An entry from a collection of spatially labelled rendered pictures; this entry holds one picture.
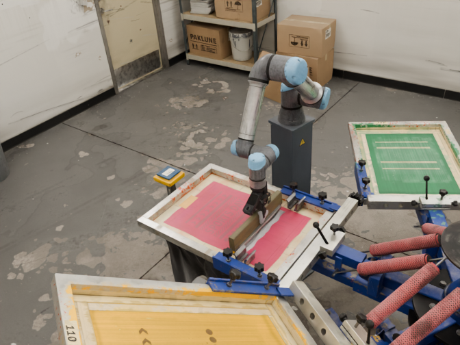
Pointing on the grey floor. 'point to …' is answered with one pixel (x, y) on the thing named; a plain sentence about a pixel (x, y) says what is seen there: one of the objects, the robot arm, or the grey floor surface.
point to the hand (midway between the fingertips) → (257, 221)
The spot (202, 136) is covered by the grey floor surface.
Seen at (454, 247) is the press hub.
